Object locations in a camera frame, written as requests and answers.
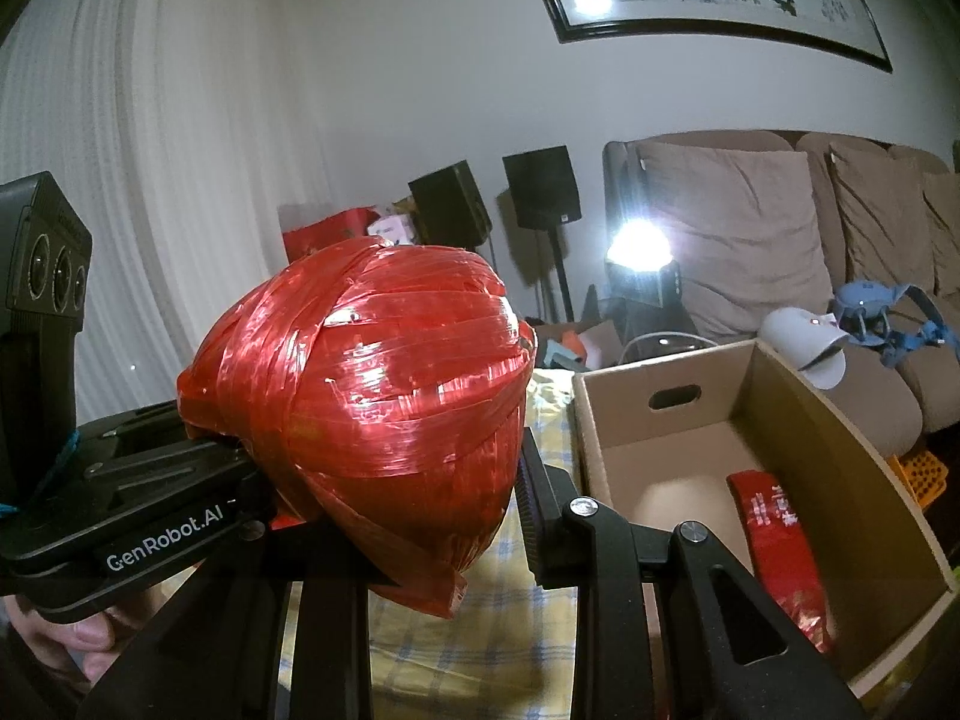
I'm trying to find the red plastic twine ball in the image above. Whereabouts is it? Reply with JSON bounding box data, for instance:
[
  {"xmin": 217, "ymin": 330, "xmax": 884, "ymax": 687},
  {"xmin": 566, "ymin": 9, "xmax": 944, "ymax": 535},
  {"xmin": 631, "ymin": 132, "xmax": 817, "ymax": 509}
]
[{"xmin": 175, "ymin": 235, "xmax": 539, "ymax": 621}]

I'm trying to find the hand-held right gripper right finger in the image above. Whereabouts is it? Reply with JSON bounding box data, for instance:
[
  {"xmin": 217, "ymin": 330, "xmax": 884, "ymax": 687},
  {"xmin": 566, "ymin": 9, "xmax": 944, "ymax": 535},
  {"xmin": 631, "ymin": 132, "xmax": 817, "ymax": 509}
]
[{"xmin": 512, "ymin": 424, "xmax": 863, "ymax": 720}]

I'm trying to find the yellow plaid tablecloth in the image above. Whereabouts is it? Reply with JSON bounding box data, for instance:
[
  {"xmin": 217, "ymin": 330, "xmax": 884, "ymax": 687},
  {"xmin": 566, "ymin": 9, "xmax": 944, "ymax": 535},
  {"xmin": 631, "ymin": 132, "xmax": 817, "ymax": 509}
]
[{"xmin": 276, "ymin": 370, "xmax": 595, "ymax": 720}]

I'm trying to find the large brown cushion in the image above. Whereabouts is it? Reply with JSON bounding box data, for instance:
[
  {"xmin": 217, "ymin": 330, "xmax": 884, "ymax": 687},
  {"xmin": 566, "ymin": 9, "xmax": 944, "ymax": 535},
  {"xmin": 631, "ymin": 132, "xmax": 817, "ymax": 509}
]
[{"xmin": 636, "ymin": 137, "xmax": 835, "ymax": 336}]

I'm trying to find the medium brown cushion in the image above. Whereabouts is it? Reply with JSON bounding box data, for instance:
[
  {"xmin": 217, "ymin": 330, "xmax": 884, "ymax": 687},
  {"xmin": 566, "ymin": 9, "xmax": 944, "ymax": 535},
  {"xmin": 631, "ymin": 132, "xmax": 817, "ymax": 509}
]
[{"xmin": 827, "ymin": 141, "xmax": 947, "ymax": 295}]

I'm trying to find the white pink tissue box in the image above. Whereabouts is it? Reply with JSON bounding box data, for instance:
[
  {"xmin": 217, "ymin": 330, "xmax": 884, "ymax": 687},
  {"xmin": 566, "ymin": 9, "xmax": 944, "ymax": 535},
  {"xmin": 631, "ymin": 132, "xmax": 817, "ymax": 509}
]
[{"xmin": 364, "ymin": 212, "xmax": 419, "ymax": 246}]

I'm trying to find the floor clutter pile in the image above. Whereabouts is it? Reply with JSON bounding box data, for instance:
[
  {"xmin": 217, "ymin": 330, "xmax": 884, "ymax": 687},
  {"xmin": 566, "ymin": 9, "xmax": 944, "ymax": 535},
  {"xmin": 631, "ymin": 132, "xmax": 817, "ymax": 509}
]
[{"xmin": 535, "ymin": 317, "xmax": 625, "ymax": 374}]

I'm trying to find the orange plastic basket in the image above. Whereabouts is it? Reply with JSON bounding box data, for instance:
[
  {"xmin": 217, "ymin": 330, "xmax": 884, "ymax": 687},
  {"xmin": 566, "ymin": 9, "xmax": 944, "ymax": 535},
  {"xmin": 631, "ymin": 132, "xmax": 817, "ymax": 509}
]
[{"xmin": 887, "ymin": 448, "xmax": 947, "ymax": 520}]

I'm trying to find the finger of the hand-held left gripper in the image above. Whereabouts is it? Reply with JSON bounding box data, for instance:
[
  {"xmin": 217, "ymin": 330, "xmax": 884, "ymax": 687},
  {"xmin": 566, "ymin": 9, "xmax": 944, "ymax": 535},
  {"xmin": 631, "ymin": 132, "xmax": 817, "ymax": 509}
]
[
  {"xmin": 77, "ymin": 400, "xmax": 186, "ymax": 446},
  {"xmin": 85, "ymin": 439, "xmax": 265, "ymax": 520}
]

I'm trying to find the bright lamp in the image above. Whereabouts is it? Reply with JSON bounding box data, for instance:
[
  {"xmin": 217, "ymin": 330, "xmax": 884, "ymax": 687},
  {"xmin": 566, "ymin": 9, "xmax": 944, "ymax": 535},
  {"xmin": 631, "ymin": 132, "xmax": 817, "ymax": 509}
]
[{"xmin": 602, "ymin": 220, "xmax": 681, "ymax": 310}]

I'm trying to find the large cardboard box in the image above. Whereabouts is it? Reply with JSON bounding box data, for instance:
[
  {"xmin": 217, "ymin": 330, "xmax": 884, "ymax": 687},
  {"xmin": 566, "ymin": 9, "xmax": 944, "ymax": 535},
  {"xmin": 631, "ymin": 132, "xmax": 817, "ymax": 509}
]
[{"xmin": 570, "ymin": 336, "xmax": 959, "ymax": 700}]

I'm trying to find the white cable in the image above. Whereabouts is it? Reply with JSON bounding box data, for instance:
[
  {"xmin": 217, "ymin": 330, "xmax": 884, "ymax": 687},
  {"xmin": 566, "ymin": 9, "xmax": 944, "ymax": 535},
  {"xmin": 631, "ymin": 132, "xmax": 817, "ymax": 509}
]
[{"xmin": 621, "ymin": 328, "xmax": 700, "ymax": 362}]

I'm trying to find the blue cord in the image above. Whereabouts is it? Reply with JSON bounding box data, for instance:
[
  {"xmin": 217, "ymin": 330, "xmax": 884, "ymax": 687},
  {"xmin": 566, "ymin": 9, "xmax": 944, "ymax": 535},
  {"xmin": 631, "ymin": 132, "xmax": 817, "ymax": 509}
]
[{"xmin": 0, "ymin": 430, "xmax": 81, "ymax": 516}]

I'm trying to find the person's left hand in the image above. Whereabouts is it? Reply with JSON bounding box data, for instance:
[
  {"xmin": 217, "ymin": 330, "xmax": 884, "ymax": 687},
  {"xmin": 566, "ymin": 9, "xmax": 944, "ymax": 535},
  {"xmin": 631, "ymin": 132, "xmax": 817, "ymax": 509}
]
[{"xmin": 6, "ymin": 587, "xmax": 164, "ymax": 696}]

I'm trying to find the brown sofa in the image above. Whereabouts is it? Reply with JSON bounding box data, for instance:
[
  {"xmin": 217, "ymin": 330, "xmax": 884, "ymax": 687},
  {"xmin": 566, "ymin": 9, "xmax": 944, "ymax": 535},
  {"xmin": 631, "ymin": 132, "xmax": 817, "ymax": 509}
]
[{"xmin": 602, "ymin": 127, "xmax": 960, "ymax": 460}]

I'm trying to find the blue strap harness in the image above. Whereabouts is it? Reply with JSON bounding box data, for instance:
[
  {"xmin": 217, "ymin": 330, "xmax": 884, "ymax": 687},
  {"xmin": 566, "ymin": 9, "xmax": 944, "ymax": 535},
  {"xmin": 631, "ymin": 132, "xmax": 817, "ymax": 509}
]
[{"xmin": 827, "ymin": 280, "xmax": 955, "ymax": 370}]

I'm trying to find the red gold gift box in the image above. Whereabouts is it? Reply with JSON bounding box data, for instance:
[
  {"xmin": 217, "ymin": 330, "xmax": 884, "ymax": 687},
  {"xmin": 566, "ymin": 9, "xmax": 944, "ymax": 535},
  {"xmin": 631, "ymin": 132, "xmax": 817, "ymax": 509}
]
[{"xmin": 280, "ymin": 205, "xmax": 381, "ymax": 261}]

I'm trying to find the black speaker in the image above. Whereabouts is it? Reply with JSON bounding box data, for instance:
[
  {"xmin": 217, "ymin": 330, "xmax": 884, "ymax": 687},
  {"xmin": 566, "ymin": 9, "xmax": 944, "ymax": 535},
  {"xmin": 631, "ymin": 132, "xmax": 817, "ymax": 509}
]
[
  {"xmin": 407, "ymin": 158, "xmax": 494, "ymax": 246},
  {"xmin": 501, "ymin": 145, "xmax": 584, "ymax": 231}
]

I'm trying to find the small brown cushion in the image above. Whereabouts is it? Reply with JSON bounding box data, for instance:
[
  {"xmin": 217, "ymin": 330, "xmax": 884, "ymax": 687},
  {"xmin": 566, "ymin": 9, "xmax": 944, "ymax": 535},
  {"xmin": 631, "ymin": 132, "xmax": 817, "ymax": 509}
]
[{"xmin": 921, "ymin": 171, "xmax": 960, "ymax": 257}]

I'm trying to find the white hooded device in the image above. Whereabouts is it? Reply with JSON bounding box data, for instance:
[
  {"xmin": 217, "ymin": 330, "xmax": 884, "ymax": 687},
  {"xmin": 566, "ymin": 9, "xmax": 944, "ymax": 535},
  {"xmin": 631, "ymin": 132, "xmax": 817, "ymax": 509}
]
[{"xmin": 757, "ymin": 306, "xmax": 850, "ymax": 392}]

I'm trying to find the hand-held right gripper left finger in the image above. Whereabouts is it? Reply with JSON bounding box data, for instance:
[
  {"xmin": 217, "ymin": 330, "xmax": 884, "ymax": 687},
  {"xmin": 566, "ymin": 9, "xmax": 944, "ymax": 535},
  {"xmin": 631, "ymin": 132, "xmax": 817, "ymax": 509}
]
[{"xmin": 75, "ymin": 521, "xmax": 380, "ymax": 720}]

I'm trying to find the white curtain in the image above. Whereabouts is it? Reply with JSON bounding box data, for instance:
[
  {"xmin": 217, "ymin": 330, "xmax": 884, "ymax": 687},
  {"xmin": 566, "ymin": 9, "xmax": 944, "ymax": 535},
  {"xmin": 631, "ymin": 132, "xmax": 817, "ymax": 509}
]
[{"xmin": 0, "ymin": 0, "xmax": 305, "ymax": 425}]

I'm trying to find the tall red foil packet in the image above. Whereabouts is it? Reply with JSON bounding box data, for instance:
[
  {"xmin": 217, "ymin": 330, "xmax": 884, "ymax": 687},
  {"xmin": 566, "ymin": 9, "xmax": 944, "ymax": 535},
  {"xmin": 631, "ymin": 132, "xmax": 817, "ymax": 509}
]
[{"xmin": 724, "ymin": 467, "xmax": 839, "ymax": 655}]

